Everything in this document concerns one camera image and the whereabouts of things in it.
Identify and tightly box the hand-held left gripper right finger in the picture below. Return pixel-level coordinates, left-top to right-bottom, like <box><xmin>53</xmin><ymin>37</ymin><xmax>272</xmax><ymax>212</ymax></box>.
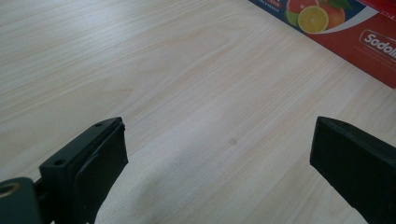
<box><xmin>309</xmin><ymin>116</ymin><xmax>396</xmax><ymax>224</ymax></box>

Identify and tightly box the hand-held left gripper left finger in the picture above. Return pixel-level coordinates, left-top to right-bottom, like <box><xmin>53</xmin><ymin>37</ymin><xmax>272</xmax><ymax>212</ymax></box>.
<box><xmin>38</xmin><ymin>117</ymin><xmax>130</xmax><ymax>224</ymax></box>

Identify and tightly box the red box with fruit print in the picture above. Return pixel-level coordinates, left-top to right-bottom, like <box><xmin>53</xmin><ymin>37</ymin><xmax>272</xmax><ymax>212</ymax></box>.
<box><xmin>247</xmin><ymin>0</ymin><xmax>396</xmax><ymax>90</ymax></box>

